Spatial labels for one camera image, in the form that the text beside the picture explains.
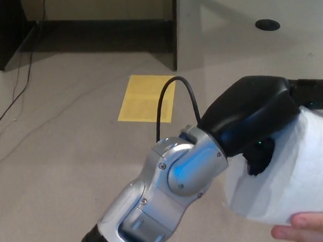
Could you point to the black round floor cover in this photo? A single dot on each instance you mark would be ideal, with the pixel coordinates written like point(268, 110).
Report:
point(267, 24)

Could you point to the yellow paper sheet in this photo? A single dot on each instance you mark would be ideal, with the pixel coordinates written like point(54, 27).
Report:
point(141, 100)

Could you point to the white toilet paper roll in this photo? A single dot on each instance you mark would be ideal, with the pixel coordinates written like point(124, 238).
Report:
point(296, 173)

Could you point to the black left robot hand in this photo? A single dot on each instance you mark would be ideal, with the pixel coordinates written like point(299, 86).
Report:
point(251, 107)

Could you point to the person's bare hand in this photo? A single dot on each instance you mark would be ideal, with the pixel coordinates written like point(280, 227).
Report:
point(316, 226)

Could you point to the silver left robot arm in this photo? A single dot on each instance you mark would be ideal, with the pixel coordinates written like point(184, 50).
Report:
point(168, 186)

